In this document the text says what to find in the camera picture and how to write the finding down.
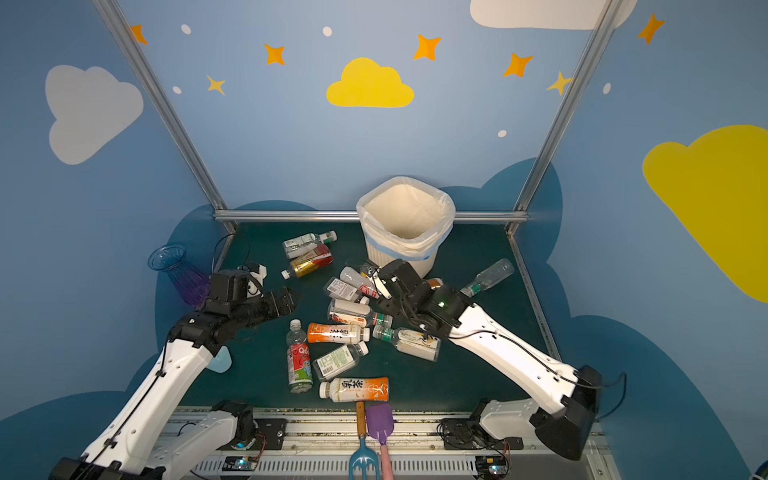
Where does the green circuit board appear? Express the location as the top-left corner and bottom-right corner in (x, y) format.
(222, 456), (260, 472)
(475, 456), (509, 480)

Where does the orange label juice bottle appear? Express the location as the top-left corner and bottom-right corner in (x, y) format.
(307, 323), (371, 344)

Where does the blue toy garden fork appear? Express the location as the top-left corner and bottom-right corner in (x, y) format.
(348, 401), (381, 480)

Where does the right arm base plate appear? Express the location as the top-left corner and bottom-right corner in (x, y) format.
(436, 418), (524, 452)

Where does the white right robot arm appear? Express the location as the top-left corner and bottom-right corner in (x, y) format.
(373, 259), (604, 461)

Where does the orange white tea bottle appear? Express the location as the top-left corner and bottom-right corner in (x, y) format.
(319, 377), (389, 403)

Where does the purple plastic vase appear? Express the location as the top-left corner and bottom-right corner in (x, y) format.
(147, 244), (210, 309)

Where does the white ribbed trash bin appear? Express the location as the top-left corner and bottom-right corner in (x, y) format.
(359, 179), (455, 278)

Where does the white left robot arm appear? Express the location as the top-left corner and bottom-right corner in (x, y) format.
(49, 287), (299, 479)

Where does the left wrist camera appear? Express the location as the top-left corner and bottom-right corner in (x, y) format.
(202, 263), (267, 316)

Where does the purple toy shovel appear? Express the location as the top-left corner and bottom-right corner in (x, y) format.
(366, 403), (394, 480)

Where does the aluminium frame back rail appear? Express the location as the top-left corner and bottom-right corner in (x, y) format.
(214, 210), (528, 223)

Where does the aluminium frame right post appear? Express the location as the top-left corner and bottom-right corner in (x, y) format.
(506, 0), (625, 235)

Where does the clear bottle green white label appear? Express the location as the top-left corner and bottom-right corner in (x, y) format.
(282, 230), (338, 260)

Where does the gold red label tea bottle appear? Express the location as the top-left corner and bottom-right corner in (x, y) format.
(281, 245), (333, 280)

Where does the light blue toy trowel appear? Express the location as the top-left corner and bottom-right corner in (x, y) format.
(206, 346), (233, 374)

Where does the aluminium frame left post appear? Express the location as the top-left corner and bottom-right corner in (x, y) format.
(93, 0), (228, 211)

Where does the right green circuit board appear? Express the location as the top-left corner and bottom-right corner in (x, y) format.
(475, 456), (509, 480)

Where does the clear bottle white orange label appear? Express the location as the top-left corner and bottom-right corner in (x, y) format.
(327, 299), (393, 328)

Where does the white bottle red label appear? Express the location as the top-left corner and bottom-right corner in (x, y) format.
(340, 266), (380, 299)

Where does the left green circuit board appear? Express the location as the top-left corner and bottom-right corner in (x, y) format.
(222, 456), (260, 472)

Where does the aluminium frame post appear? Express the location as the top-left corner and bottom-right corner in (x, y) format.
(93, 0), (228, 211)
(506, 0), (625, 235)

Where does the clear empty bottle green cap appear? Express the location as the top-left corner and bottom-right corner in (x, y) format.
(461, 258), (514, 298)

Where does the clear bottle red green label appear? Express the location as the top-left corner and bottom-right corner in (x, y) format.
(286, 319), (313, 394)

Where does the orange brown label bottle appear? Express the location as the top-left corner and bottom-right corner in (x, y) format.
(426, 278), (444, 289)

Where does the white bin liner bag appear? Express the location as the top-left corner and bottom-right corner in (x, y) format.
(355, 175), (457, 263)

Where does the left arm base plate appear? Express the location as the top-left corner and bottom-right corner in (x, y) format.
(229, 418), (287, 451)

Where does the square clear bottle white label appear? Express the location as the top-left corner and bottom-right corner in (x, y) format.
(323, 278), (370, 305)

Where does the clear bottle pale green label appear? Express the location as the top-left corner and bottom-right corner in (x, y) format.
(313, 342), (369, 381)

